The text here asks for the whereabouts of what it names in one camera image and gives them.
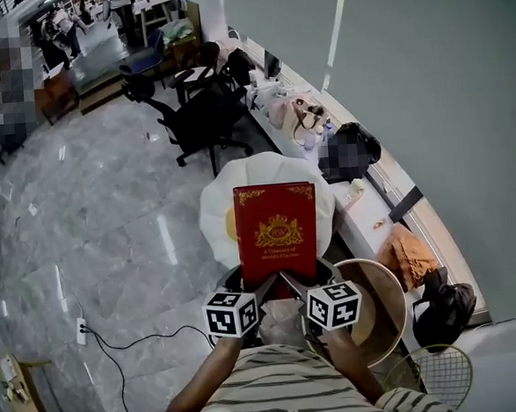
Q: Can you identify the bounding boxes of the light wooden frame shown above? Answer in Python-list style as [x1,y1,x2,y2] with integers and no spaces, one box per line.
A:
[0,349,62,412]

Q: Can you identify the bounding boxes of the red book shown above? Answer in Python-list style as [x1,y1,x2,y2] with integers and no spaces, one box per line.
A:
[232,180,323,291]

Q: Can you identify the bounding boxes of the person's left forearm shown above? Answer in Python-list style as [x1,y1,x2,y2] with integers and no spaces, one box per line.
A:
[161,333,250,412]

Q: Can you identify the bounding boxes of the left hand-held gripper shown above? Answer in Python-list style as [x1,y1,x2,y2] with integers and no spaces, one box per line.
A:
[199,263,284,351]

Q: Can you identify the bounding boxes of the pale green cloth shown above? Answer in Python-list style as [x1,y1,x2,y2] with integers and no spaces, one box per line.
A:
[157,18,197,44]

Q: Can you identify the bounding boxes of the brown wooden cabinet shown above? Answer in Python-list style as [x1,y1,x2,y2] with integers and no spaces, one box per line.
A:
[32,69,82,127]

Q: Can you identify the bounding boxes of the white flower-shaped beanbag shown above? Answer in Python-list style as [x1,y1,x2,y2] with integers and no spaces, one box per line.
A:
[194,147,340,267]

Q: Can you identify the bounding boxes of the small black bag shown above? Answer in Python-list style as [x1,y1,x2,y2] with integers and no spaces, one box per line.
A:
[224,46,258,89]

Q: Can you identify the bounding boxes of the white power strip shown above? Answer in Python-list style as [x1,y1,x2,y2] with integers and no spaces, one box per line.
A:
[74,316,89,345]

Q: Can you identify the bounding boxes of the clear bottle pale green lid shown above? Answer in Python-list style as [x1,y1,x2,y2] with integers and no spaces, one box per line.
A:
[347,177,367,199]

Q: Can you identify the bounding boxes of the orange cloth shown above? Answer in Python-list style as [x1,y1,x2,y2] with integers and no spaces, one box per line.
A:
[376,221,441,294]

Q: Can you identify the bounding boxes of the blue chair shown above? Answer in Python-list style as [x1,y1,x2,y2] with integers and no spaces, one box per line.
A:
[116,29,168,93]

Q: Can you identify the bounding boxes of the black backpack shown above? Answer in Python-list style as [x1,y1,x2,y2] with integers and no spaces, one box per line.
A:
[408,264,480,349]

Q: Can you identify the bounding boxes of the black monitor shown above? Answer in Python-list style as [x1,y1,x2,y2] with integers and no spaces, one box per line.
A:
[262,48,284,83]

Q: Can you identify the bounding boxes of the round beige side table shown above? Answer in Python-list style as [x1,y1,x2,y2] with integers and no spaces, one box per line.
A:
[296,254,412,372]

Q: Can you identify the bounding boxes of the person's striped shirt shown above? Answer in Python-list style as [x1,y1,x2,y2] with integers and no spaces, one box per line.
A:
[118,331,456,412]

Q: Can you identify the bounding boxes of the black office chair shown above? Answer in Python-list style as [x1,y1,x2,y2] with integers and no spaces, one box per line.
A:
[120,64,257,183]

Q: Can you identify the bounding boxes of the black power cable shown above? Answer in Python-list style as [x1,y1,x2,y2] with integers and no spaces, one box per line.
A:
[83,315,223,412]

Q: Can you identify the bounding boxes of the person's right forearm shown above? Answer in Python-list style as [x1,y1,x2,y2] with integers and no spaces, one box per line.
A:
[325,322,386,410]

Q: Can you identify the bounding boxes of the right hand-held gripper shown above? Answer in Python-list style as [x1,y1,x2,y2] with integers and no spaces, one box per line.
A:
[278,255,366,345]

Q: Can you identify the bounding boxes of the gold wire chair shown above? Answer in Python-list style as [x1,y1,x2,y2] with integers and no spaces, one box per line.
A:
[380,342,476,412]

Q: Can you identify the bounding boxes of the grey roller blind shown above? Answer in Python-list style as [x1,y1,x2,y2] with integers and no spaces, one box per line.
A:
[316,0,516,335]
[223,0,350,98]

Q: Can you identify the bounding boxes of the beige tote bag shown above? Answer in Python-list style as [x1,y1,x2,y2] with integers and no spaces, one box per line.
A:
[267,92,332,148]

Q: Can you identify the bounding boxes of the black window post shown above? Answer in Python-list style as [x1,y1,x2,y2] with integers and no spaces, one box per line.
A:
[386,184,426,224]

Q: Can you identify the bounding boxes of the white window ledge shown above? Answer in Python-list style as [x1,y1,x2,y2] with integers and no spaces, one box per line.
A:
[227,9,491,334]

